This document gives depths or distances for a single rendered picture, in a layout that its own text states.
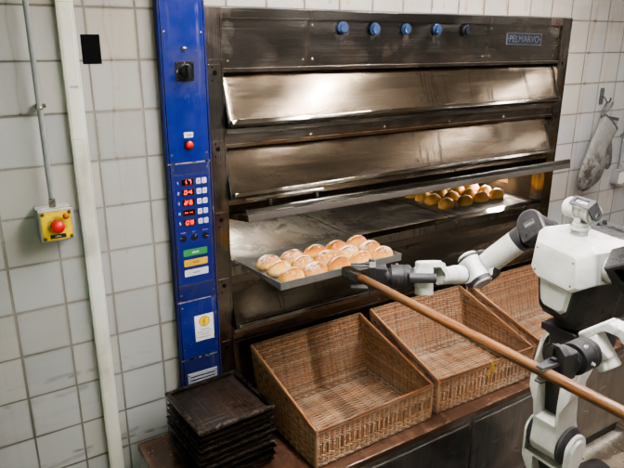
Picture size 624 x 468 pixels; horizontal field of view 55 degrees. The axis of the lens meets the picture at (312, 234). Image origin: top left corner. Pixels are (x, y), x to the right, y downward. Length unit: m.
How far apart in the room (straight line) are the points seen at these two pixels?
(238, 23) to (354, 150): 0.70
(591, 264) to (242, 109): 1.25
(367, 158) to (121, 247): 1.05
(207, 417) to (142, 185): 0.80
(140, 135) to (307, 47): 0.71
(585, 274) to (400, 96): 1.06
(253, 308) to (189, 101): 0.84
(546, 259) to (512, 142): 1.12
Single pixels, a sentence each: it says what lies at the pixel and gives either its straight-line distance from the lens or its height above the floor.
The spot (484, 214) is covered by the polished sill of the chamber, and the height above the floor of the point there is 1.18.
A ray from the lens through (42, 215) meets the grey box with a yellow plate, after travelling 1.96.
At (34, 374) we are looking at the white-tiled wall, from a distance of 2.23.
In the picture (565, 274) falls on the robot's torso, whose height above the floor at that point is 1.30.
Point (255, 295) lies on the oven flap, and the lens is 2.40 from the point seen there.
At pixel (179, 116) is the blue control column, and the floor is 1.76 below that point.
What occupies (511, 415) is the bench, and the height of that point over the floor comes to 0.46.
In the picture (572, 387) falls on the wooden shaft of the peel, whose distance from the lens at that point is 1.63.
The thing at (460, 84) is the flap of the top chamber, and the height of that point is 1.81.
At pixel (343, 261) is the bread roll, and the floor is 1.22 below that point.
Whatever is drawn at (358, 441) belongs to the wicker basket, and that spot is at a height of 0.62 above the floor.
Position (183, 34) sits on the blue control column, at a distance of 2.06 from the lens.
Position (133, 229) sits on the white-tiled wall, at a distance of 2.12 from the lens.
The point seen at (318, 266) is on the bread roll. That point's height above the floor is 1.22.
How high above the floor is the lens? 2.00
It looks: 18 degrees down
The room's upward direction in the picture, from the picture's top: straight up
